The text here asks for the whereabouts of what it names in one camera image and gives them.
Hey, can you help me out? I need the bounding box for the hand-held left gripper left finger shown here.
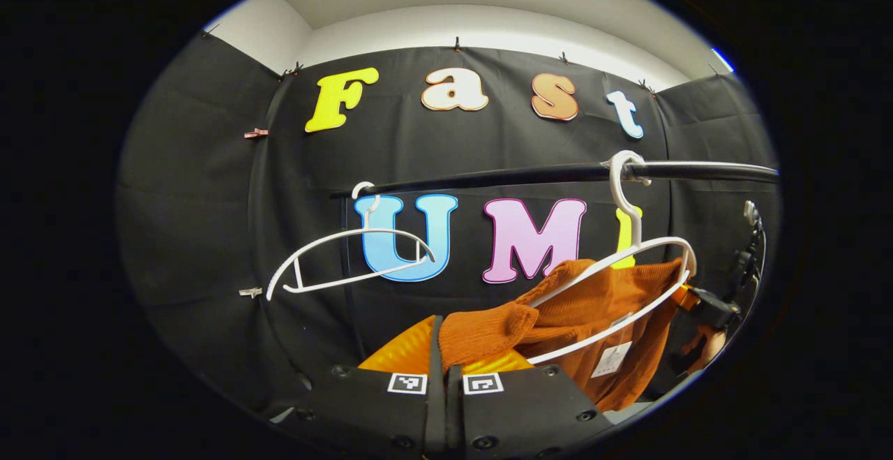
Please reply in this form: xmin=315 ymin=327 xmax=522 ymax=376
xmin=272 ymin=315 xmax=448 ymax=459

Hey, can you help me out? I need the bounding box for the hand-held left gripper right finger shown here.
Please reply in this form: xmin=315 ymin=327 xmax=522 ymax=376
xmin=447 ymin=348 xmax=616 ymax=460

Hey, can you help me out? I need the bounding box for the orange corduroy jacket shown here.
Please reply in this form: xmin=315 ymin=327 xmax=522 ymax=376
xmin=438 ymin=258 xmax=704 ymax=413

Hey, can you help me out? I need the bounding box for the white plastic clothes hanger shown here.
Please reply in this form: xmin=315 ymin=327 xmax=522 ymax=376
xmin=265 ymin=181 xmax=437 ymax=302
xmin=523 ymin=151 xmax=698 ymax=366

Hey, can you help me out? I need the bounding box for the black clothes rack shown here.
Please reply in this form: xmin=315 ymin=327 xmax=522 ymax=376
xmin=330 ymin=160 xmax=781 ymax=200

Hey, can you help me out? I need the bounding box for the black backdrop cloth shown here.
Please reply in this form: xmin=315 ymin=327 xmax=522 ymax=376
xmin=115 ymin=31 xmax=782 ymax=419

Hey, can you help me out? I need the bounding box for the row of black clips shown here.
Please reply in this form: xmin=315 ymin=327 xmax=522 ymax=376
xmin=202 ymin=22 xmax=723 ymax=96

